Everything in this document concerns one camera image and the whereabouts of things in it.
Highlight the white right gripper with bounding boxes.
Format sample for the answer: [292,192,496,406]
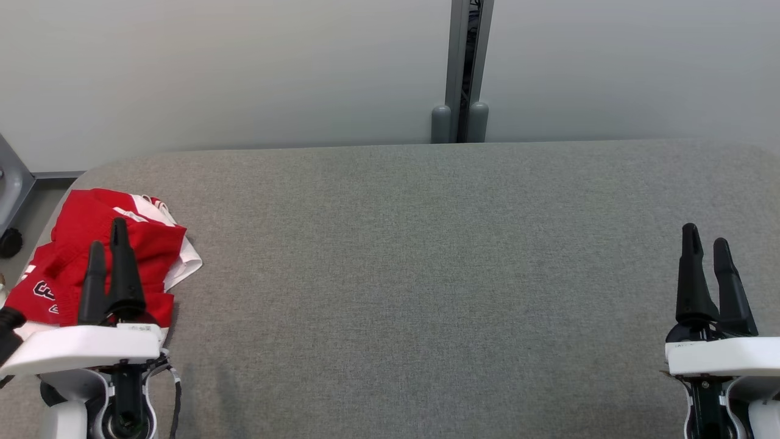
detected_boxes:
[664,223,780,377]

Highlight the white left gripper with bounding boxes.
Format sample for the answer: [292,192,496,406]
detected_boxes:
[0,218,166,376]

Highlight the red basketball shorts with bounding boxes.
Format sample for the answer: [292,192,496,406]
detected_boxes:
[3,188,187,333]

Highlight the black caster wheel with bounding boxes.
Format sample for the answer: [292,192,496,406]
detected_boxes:
[0,228,23,259]

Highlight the grey cart leg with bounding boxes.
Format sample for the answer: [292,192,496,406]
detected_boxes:
[0,134,35,235]

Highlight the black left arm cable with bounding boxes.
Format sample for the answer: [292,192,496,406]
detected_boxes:
[162,360,182,439]

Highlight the grey cylinder post foot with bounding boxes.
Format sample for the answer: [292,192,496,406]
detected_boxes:
[468,102,490,143]
[431,105,452,144]

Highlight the grey partition post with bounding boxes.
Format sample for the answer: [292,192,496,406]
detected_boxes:
[444,0,495,144]

